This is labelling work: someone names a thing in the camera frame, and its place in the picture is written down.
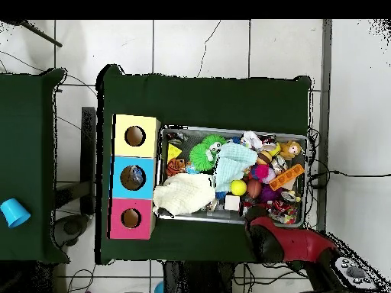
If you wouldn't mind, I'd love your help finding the orange tiger plush toy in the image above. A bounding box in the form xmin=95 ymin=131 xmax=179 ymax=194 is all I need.
xmin=166 ymin=158 xmax=186 ymax=178

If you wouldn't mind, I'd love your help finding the green cloth side table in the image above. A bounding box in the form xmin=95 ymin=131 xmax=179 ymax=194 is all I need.
xmin=0 ymin=68 xmax=67 ymax=263

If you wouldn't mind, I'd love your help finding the mint green muslin cloth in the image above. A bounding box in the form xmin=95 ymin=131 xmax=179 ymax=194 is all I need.
xmin=213 ymin=143 xmax=259 ymax=194

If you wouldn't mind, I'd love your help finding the shallow clear mesh bin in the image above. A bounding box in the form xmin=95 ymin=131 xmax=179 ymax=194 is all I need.
xmin=157 ymin=126 xmax=309 ymax=228

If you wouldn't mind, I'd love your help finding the large green spiky ball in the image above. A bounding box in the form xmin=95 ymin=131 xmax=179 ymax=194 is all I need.
xmin=189 ymin=143 xmax=218 ymax=173

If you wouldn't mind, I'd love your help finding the small green spiky ball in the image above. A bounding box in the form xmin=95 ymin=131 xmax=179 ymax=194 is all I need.
xmin=205 ymin=134 xmax=226 ymax=150

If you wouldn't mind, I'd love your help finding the blue plastic cup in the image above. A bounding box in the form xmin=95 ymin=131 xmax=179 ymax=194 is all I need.
xmin=0 ymin=198 xmax=31 ymax=230

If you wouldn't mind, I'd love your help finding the black cable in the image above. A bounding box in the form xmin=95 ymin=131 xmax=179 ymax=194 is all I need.
xmin=307 ymin=169 xmax=391 ymax=185

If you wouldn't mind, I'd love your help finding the cream muslin cloth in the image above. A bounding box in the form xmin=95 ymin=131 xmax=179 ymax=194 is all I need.
xmin=152 ymin=173 xmax=217 ymax=217

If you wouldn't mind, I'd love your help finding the small brown plush doll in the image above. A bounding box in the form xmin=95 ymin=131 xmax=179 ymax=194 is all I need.
xmin=280 ymin=140 xmax=304 ymax=159

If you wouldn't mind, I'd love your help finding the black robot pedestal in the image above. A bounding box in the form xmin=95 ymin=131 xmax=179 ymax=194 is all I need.
xmin=161 ymin=261 xmax=245 ymax=293

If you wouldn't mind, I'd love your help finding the pink spiky ball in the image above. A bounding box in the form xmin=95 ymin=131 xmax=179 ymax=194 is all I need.
xmin=254 ymin=163 xmax=273 ymax=184

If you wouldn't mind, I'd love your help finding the red soda can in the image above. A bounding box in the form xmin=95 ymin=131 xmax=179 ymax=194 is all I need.
xmin=273 ymin=196 xmax=302 ymax=224

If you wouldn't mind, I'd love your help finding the yellow green rubber ball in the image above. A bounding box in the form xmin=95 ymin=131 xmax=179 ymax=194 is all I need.
xmin=230 ymin=179 xmax=248 ymax=197

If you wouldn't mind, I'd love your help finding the yellow cheese wedge toy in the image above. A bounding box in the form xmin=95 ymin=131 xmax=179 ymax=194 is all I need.
xmin=167 ymin=142 xmax=183 ymax=163

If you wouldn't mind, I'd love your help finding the orange plastic toy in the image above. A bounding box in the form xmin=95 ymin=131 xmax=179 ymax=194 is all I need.
xmin=269 ymin=163 xmax=305 ymax=192

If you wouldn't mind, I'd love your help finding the small wooden cube block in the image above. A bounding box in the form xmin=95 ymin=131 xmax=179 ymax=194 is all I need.
xmin=225 ymin=195 xmax=241 ymax=212

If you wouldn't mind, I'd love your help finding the wooden box with three holes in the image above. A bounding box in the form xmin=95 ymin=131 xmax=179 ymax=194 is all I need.
xmin=108 ymin=113 xmax=161 ymax=241

